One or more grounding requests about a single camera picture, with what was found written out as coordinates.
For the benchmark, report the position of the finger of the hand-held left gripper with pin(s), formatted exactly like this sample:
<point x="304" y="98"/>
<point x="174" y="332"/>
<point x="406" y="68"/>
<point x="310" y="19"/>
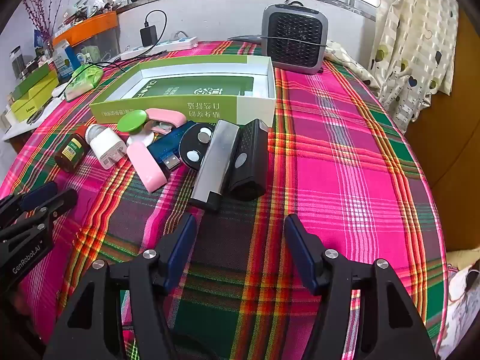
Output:
<point x="63" y="199"/>
<point x="37" y="197"/>

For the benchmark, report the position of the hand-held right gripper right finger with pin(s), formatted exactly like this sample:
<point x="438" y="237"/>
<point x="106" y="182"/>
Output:
<point x="300" y="255"/>

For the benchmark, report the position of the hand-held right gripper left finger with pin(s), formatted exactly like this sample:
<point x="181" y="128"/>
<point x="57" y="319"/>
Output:
<point x="183" y="251"/>

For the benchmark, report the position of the brown medicine bottle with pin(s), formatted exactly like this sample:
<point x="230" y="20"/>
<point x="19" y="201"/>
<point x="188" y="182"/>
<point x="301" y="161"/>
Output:
<point x="69" y="153"/>

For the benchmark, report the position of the white charger plug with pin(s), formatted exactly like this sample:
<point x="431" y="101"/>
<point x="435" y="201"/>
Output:
<point x="108" y="148"/>

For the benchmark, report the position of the pink clip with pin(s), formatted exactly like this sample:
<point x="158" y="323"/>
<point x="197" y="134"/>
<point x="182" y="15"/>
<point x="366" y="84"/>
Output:
<point x="165" y="117"/>
<point x="146" y="167"/>

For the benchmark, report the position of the silver lighter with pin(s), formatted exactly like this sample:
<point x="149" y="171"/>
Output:
<point x="215" y="157"/>

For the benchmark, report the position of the green mushroom-shaped gadget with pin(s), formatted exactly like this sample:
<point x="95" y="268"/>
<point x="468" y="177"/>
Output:
<point x="132" y="122"/>

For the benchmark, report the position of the black rectangular device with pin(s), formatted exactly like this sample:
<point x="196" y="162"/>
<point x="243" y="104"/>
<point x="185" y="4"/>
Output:
<point x="247" y="165"/>

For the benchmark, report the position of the round panda-shaped gadget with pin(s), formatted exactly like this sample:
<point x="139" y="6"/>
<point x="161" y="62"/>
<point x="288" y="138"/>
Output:
<point x="191" y="144"/>

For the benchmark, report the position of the blue usb adapter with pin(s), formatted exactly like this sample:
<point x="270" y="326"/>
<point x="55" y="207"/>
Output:
<point x="176" y="138"/>

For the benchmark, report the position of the green white cardboard box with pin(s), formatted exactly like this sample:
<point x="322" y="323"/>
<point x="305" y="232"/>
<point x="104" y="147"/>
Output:
<point x="255" y="108"/>

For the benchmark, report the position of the white side table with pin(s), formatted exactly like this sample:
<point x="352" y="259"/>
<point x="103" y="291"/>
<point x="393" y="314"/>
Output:
<point x="26" y="127"/>

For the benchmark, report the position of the yellow-green flat box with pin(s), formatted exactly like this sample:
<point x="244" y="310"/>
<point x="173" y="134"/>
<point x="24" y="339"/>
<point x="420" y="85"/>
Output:
<point x="32" y="103"/>

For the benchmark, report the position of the plaid blanket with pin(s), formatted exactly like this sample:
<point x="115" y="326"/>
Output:
<point x="337" y="157"/>

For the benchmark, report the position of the green flat box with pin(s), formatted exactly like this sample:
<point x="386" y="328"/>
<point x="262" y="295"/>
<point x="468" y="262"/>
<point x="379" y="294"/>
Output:
<point x="35" y="81"/>

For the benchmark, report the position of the green tissue pack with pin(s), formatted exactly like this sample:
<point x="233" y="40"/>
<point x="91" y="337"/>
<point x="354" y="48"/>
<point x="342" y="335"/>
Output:
<point x="80" y="80"/>

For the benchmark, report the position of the glass jar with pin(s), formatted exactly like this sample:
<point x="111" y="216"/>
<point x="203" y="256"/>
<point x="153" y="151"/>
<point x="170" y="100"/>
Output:
<point x="17" y="62"/>

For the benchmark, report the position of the blue carton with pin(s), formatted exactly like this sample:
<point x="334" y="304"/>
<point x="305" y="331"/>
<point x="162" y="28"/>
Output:
<point x="67" y="60"/>

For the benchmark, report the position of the printed cloth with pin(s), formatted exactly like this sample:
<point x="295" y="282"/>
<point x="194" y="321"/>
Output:
<point x="461" y="307"/>

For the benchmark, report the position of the orange storage bin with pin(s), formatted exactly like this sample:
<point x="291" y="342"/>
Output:
<point x="90" y="26"/>

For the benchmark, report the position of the pink flower branches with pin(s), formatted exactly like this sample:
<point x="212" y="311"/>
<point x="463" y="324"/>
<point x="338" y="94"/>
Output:
<point x="43" y="15"/>

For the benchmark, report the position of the black power adapter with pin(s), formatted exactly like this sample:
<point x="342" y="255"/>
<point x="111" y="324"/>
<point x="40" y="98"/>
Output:
<point x="148" y="35"/>

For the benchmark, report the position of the wooden wardrobe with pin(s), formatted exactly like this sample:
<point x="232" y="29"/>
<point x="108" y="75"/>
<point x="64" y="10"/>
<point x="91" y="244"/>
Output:
<point x="450" y="138"/>

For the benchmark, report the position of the white power strip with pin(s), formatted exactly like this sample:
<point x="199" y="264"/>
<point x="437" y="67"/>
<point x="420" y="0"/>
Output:
<point x="176" y="43"/>

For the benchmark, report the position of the patterned pillow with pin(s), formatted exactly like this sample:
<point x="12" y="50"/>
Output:
<point x="348" y="63"/>

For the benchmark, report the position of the grey space heater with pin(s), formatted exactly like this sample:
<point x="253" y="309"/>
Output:
<point x="294" y="37"/>

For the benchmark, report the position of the grey pointed object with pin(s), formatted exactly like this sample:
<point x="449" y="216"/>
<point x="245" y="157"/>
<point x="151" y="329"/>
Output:
<point x="247" y="37"/>

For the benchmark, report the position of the patterned curtain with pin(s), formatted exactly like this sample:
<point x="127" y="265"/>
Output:
<point x="408" y="45"/>

